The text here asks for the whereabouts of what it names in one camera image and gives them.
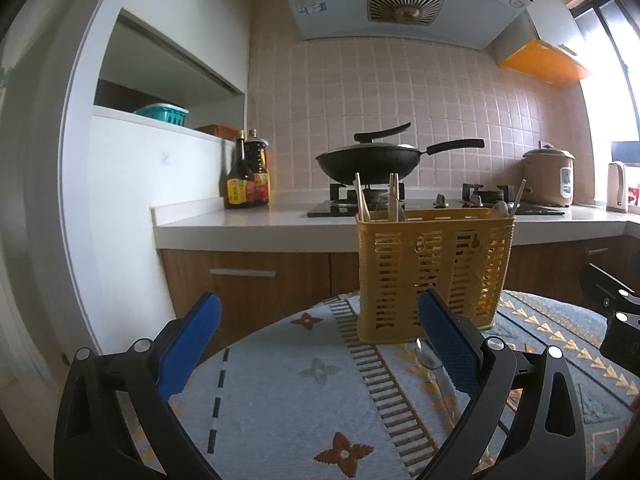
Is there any white electric kettle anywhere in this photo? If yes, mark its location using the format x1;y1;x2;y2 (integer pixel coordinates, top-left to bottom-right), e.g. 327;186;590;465
606;161;630;212

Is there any silver cabinet handle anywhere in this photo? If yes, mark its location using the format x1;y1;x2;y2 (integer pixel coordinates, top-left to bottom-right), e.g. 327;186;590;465
210;268;276;278

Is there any slim dark sauce bottle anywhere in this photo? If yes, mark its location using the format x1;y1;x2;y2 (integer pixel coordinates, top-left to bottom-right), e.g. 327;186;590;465
224;130;256;209

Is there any yellow plastic utensil basket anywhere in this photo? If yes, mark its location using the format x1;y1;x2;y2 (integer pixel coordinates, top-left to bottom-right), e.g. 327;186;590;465
355;207;516;346

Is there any white kitchen countertop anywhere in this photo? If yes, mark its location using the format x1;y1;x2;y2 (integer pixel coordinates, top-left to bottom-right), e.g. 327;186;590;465
152;190;640;251

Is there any black wok lid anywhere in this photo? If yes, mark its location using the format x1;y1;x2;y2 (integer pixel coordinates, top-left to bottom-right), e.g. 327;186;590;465
325;122;418;153

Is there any beige rice cooker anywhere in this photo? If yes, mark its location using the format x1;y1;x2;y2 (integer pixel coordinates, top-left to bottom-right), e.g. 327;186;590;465
521;143;575;207

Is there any orange wall cabinet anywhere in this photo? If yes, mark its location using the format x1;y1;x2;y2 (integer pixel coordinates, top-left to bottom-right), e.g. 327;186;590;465
497;10;593;87

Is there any black wok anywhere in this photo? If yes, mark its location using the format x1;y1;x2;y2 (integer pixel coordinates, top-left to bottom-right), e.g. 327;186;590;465
315;139;486;186

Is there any blue patterned tablecloth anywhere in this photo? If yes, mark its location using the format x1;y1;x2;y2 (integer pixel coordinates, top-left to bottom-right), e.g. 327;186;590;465
167;290;640;480

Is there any wooden base cabinet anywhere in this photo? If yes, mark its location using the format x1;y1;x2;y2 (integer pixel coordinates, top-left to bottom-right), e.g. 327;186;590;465
159;237;640;361

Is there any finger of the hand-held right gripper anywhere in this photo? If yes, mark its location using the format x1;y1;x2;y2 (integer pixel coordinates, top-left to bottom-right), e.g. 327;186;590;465
580;262;640;361

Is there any white range hood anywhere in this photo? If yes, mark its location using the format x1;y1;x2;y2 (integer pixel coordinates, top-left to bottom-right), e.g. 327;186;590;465
274;0;533;51

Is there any large dark sauce bottle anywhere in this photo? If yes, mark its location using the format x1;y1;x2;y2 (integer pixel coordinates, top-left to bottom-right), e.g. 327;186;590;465
245;129;271;206

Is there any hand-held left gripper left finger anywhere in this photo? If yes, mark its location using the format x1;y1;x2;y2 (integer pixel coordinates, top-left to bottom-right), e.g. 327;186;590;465
54;290;223;480

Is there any black glass gas stove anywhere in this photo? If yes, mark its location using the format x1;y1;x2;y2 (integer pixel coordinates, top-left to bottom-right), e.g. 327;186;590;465
306;182;566;218

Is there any teal plastic basket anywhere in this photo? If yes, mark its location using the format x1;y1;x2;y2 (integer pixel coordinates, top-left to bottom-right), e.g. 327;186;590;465
132;102;190;127

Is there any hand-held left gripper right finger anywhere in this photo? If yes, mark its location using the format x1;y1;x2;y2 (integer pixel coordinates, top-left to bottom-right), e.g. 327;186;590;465
417;287;586;480

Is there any brown wicker basket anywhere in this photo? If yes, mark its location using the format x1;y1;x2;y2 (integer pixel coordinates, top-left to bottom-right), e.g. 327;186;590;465
195;124;240;140

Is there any window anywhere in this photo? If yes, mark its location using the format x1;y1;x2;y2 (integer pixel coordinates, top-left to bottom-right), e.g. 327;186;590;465
565;0;640;171

